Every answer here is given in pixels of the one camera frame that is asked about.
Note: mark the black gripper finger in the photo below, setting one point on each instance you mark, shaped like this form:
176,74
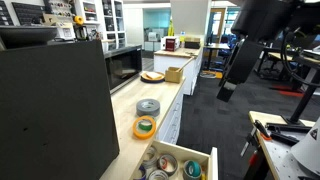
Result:
226,93

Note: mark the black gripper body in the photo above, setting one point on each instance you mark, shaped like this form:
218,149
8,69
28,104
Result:
246,60

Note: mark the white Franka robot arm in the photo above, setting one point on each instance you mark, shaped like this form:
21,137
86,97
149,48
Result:
263,20

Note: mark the wooden drawer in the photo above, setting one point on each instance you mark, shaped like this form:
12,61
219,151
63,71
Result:
180,150

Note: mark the teal tape roll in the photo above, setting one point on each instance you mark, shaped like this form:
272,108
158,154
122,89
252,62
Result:
195,169

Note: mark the small green tape roll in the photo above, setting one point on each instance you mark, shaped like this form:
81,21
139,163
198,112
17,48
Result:
145,127

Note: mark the small red tape roll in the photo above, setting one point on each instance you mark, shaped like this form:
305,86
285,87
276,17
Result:
164,160

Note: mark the orange tape roll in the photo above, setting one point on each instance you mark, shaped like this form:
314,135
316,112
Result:
144,135

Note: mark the thin grey tape roll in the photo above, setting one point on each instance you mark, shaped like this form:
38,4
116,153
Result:
167,173

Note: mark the blue tape roll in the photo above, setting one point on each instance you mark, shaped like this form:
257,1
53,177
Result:
142,172

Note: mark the black office chair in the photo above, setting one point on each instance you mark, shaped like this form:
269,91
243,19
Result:
268,66

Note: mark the wooden top desk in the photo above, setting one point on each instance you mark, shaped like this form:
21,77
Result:
280,56

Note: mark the black orange clamp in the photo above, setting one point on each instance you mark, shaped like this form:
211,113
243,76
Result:
261,128

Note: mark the wooden door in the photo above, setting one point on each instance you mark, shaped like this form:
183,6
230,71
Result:
217,20

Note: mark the wooden spoon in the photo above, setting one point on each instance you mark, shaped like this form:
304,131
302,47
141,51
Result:
185,65

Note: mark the small wooden box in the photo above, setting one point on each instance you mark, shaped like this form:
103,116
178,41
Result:
173,77

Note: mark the brown box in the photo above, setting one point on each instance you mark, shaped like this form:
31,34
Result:
192,43

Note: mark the black stand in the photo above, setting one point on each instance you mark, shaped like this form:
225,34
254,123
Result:
305,100

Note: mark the white island cabinet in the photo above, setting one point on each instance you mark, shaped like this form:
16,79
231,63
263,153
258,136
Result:
160,61

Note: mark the red white appliance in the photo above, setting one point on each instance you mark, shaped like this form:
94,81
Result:
170,44

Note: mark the slice of toast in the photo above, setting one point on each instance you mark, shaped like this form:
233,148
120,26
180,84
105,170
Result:
153,75

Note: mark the dark round plate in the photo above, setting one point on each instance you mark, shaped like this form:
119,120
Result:
144,80

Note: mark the small yellow item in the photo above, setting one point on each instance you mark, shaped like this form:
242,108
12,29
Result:
203,175

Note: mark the wooden work table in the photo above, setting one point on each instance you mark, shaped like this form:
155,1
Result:
283,160

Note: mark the white printer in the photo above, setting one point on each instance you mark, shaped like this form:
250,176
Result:
152,36

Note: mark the black microwave oven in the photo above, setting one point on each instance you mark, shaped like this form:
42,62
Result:
123,66

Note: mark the white shelving unit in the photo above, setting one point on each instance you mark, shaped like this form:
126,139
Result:
101,20

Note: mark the black coffee maker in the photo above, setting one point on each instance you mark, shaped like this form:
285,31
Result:
81,32

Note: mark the yellow round object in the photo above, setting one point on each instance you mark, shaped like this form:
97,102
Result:
79,20

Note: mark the large black box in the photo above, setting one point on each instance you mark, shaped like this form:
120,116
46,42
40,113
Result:
50,116

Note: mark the small parts organiser rack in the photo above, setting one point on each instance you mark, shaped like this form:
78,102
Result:
58,8

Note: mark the dark shallow tray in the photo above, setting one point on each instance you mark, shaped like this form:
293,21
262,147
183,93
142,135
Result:
26,35

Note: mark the black storage bin rack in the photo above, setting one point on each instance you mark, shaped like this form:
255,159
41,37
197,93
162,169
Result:
26,13

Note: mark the grey duct tape roll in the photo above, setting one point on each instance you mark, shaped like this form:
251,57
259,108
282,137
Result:
140,109

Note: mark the silver duct tape roll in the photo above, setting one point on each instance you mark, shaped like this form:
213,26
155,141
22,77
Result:
149,162

